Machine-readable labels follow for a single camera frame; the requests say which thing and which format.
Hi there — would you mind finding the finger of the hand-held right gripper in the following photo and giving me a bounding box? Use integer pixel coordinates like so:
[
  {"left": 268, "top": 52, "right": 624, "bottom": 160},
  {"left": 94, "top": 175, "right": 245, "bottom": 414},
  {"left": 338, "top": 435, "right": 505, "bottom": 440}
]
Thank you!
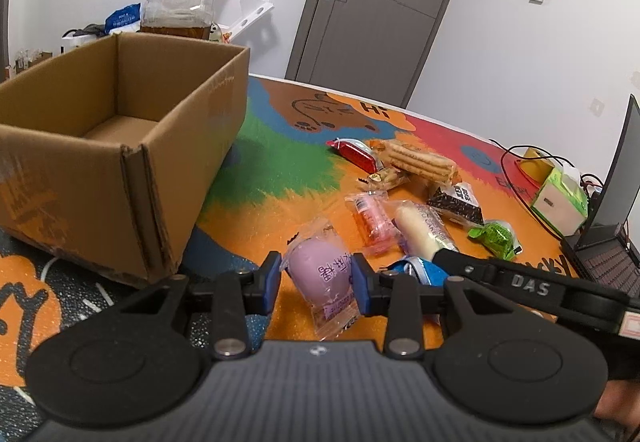
[{"left": 432, "top": 247, "right": 493, "bottom": 282}]

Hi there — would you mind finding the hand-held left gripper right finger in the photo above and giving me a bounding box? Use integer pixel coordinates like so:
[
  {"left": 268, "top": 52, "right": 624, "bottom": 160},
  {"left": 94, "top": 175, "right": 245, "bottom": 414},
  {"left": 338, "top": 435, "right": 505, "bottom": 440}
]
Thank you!
[{"left": 351, "top": 253, "right": 501, "bottom": 357}]

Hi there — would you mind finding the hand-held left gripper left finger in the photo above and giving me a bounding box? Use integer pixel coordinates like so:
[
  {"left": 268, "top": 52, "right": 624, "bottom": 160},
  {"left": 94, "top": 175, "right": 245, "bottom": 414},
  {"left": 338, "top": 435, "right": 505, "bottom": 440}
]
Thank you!
[{"left": 117, "top": 251, "right": 283, "bottom": 359}]

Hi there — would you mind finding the blue snack packet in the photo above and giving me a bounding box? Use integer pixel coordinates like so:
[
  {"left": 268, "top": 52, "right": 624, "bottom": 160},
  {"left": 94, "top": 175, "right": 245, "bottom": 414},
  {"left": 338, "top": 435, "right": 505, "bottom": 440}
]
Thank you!
[{"left": 380, "top": 256, "right": 448, "bottom": 288}]

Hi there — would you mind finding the purple snack packet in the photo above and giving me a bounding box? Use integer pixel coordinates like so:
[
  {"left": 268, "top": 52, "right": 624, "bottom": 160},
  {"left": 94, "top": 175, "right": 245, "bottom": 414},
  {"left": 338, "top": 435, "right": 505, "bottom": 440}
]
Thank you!
[{"left": 280, "top": 217, "right": 358, "bottom": 342}]

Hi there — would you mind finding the white roll snack packet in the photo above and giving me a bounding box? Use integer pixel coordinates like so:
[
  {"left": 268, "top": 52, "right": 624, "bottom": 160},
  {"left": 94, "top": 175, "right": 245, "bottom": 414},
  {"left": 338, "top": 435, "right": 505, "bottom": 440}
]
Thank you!
[{"left": 392, "top": 201, "right": 458, "bottom": 263}]

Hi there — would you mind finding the pink snack packet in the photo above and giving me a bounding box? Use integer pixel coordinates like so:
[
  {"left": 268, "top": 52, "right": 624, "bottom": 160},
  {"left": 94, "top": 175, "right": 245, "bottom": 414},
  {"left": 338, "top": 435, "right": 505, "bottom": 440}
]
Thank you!
[{"left": 346, "top": 191, "right": 403, "bottom": 257}]

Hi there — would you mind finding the brown cardboard box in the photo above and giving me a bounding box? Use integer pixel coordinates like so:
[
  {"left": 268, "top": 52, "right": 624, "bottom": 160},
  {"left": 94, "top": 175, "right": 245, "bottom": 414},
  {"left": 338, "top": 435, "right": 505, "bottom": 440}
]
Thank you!
[{"left": 0, "top": 32, "right": 251, "bottom": 288}]

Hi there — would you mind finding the person's right forearm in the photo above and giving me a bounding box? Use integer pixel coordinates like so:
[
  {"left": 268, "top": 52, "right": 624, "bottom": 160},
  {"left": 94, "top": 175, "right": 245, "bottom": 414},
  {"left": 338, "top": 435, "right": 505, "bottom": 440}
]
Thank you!
[{"left": 592, "top": 379, "right": 640, "bottom": 442}]

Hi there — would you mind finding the green snack packet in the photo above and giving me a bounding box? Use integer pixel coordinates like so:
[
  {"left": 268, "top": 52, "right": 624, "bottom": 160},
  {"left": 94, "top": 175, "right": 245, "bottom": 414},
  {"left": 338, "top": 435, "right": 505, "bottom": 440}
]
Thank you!
[{"left": 467, "top": 219, "right": 523, "bottom": 262}]

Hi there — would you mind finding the black triangular snack packet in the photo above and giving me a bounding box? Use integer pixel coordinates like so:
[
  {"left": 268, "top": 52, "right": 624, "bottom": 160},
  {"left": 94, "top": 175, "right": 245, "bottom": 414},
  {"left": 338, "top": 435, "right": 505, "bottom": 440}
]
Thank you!
[{"left": 426, "top": 182, "right": 486, "bottom": 227}]

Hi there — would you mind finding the small nut packet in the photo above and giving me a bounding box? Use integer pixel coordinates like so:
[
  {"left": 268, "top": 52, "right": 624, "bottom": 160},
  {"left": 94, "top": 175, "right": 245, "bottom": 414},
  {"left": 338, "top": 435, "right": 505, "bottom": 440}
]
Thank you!
[{"left": 357, "top": 169, "right": 406, "bottom": 190}]

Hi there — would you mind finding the clear biscuit packet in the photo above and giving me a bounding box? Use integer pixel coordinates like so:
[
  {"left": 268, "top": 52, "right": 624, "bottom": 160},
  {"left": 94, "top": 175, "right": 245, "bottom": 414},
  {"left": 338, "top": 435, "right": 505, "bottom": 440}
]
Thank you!
[{"left": 370, "top": 138, "right": 461, "bottom": 188}]

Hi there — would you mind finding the green tissue box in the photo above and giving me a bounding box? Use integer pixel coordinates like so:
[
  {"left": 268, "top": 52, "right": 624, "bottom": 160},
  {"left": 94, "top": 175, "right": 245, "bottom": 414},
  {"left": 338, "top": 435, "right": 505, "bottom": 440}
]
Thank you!
[{"left": 530, "top": 167, "right": 590, "bottom": 235}]

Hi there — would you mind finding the colourful cartoon mat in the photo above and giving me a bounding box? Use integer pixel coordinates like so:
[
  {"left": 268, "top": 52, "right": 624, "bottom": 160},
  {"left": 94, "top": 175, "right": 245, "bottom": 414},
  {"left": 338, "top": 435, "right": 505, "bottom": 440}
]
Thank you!
[{"left": 0, "top": 74, "right": 583, "bottom": 428}]

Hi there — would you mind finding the black laptop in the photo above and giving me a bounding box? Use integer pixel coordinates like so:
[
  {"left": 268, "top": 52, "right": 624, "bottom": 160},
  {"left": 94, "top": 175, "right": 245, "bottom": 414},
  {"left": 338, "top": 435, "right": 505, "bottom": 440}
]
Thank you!
[{"left": 560, "top": 94, "right": 640, "bottom": 298}]

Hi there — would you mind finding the yellow box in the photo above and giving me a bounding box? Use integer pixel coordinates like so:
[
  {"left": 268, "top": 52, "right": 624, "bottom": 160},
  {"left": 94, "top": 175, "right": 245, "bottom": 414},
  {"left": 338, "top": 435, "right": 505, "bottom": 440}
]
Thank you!
[{"left": 517, "top": 147, "right": 558, "bottom": 183}]

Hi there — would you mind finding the red snack packet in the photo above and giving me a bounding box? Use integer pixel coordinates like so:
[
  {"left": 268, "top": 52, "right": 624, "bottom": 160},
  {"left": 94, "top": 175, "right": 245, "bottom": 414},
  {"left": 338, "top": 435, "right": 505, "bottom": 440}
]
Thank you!
[{"left": 326, "top": 138, "right": 377, "bottom": 173}]

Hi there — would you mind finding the grey door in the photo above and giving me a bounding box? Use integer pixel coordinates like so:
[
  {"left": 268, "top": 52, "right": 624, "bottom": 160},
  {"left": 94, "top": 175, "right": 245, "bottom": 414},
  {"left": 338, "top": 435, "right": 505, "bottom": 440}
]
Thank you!
[{"left": 285, "top": 0, "right": 476, "bottom": 108}]

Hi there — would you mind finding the blue and white bag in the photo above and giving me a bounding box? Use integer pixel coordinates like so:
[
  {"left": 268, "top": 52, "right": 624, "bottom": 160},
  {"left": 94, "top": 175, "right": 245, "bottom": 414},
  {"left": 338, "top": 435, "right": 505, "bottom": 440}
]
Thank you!
[{"left": 104, "top": 3, "right": 145, "bottom": 35}]

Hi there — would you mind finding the dark cloth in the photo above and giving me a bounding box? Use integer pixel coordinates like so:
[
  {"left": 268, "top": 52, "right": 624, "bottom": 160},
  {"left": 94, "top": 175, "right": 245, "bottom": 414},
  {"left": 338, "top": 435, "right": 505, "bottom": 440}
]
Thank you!
[{"left": 62, "top": 24, "right": 108, "bottom": 40}]

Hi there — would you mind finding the black cable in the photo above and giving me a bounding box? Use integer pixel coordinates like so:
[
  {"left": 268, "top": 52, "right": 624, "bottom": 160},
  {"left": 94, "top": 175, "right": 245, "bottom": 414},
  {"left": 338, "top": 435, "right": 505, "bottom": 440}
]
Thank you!
[{"left": 489, "top": 138, "right": 608, "bottom": 240}]

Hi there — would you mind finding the white perforated bracket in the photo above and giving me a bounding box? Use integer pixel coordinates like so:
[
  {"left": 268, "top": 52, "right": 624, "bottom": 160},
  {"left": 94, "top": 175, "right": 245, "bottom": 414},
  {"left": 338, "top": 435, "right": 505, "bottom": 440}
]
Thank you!
[{"left": 215, "top": 0, "right": 275, "bottom": 40}]

